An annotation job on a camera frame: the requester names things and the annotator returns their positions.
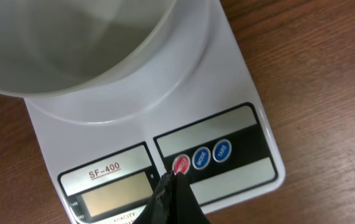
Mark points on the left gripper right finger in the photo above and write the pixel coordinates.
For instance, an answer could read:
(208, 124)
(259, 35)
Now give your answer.
(184, 208)

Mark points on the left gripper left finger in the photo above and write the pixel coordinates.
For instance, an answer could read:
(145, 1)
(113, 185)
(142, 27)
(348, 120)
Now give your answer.
(158, 209)

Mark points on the white digital kitchen scale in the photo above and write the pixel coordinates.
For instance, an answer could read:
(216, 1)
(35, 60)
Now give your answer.
(193, 108)

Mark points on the white round bowl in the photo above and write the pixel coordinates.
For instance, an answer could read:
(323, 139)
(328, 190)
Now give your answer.
(52, 47)

